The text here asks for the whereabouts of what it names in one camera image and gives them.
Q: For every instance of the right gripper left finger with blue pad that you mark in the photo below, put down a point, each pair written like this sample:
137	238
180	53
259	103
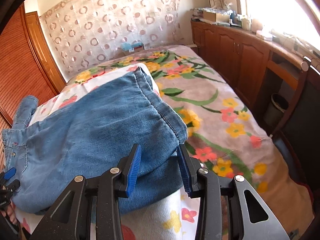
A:
129	168

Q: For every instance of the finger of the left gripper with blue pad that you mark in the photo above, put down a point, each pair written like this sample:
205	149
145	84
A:
9	174

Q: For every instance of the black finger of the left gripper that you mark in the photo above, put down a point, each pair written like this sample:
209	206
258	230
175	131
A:
13	186

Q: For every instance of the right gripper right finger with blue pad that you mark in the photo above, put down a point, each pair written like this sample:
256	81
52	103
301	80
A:
188	169

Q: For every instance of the blue denim jeans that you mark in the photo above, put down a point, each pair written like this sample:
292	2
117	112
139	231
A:
90	136

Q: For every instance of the person's left hand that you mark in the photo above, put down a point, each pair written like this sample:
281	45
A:
10	212

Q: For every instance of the white floral folded quilt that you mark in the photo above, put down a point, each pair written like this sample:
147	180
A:
159	220

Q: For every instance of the floral plush bed blanket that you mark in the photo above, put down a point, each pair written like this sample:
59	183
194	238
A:
222	131

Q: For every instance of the wooden wardrobe sliding doors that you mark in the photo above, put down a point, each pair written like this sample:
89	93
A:
27	65

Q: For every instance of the dark waste bin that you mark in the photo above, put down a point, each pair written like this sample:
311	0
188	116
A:
275	110

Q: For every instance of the cardboard box with blue items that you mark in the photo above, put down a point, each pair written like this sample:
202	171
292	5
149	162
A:
132	47

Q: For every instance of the long wooden sideboard cabinet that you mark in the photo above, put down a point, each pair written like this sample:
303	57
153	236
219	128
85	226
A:
254	68

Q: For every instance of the circle pattern sheer curtain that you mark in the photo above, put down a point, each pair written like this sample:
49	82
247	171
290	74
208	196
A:
84	33

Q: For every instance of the cardboard box on sideboard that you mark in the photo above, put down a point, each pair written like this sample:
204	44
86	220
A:
216	17

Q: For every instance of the white jar on sideboard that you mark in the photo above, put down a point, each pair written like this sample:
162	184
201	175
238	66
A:
246	24

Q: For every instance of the wooden chair frame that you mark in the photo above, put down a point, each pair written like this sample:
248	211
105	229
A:
296	96

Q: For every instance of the window with wooden frame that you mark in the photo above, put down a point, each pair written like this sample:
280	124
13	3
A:
282	16

